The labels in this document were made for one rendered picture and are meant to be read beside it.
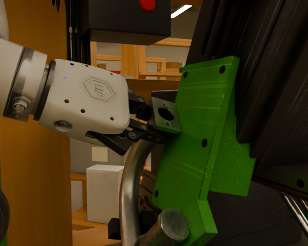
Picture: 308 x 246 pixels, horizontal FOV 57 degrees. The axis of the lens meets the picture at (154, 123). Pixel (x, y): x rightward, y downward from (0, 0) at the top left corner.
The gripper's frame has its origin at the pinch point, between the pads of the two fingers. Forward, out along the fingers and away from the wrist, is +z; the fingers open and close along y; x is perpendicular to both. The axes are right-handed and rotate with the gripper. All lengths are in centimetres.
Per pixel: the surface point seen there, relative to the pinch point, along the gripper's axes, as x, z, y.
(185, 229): -0.2, 2.1, -15.2
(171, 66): 337, 317, 600
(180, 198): 0.8, 2.9, -11.0
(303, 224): -4.3, 17.7, -14.6
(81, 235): 45.3, 4.8, 1.3
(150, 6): -4.5, -0.1, 27.0
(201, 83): -8.5, 2.4, 0.7
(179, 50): 437, 472, 908
